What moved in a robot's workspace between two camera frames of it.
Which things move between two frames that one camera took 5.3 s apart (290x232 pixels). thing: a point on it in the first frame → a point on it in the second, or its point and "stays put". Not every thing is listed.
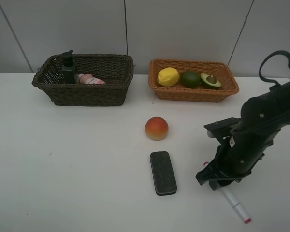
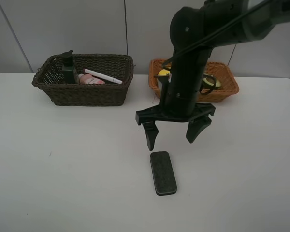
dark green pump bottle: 68,68 stays put
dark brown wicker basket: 117,70 stays put
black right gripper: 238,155 → 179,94
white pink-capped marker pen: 234,202 → 103,76
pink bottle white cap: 88,79 stays put
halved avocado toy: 210,81 stays put
